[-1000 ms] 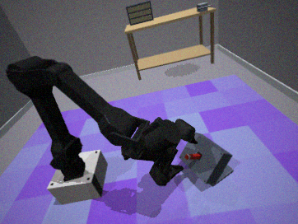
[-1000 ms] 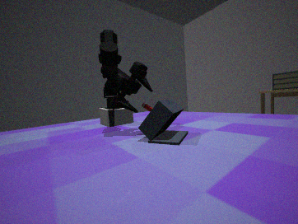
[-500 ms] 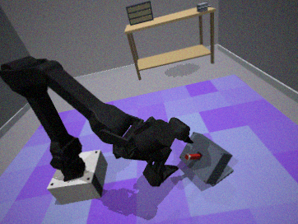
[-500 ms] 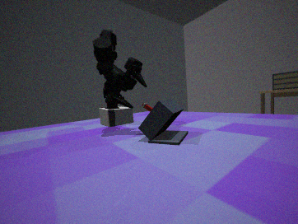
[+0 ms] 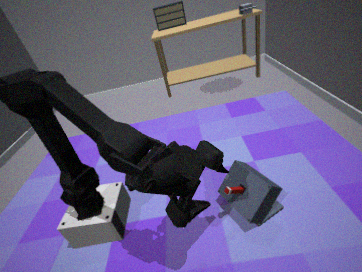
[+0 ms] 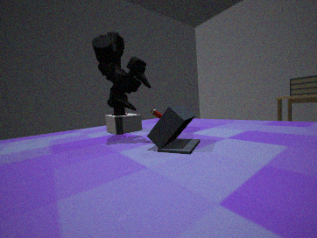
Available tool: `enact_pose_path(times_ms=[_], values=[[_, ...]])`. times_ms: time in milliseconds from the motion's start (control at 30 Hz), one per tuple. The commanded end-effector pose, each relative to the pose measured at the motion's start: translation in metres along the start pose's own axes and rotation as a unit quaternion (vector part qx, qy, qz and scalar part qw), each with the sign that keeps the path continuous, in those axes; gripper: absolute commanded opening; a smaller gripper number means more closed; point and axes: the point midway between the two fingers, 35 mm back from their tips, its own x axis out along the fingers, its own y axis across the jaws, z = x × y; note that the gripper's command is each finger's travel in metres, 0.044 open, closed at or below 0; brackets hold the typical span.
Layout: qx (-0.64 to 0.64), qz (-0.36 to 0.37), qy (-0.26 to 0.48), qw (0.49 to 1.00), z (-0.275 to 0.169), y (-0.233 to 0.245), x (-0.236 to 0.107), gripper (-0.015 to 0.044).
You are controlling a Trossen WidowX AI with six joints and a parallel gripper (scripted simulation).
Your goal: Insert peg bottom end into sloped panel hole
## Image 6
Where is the grey square panel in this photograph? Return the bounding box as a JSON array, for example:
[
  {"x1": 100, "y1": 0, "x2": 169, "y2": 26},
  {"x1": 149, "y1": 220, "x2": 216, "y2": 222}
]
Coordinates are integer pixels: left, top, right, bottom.
[{"x1": 147, "y1": 105, "x2": 201, "y2": 154}]

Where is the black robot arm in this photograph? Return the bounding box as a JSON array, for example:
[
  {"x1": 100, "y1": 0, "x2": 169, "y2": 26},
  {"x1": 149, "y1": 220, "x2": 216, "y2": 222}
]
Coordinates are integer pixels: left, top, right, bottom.
[{"x1": 92, "y1": 31, "x2": 141, "y2": 116}]

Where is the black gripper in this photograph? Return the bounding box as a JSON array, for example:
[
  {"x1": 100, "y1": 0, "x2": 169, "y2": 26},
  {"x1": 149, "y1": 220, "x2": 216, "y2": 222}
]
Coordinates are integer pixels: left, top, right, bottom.
[{"x1": 106, "y1": 56, "x2": 151, "y2": 110}]

